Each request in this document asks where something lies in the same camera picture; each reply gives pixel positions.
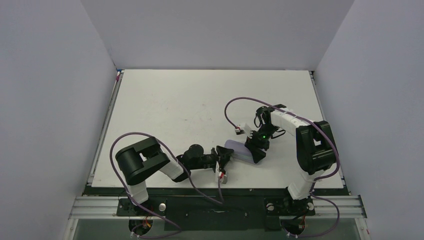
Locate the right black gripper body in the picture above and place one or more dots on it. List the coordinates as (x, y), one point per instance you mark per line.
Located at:
(255, 147)

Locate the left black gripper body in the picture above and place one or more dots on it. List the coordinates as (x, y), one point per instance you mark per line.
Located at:
(215, 158)

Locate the purple umbrella case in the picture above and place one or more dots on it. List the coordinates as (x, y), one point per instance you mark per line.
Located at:
(240, 152)

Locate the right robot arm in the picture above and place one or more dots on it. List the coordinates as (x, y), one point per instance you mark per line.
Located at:
(314, 154)

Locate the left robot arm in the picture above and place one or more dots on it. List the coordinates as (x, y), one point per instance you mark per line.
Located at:
(144, 158)

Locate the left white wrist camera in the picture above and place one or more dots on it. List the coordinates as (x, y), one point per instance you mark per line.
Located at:
(221, 177)

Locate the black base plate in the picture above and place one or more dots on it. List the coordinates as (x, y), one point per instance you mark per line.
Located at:
(268, 209)

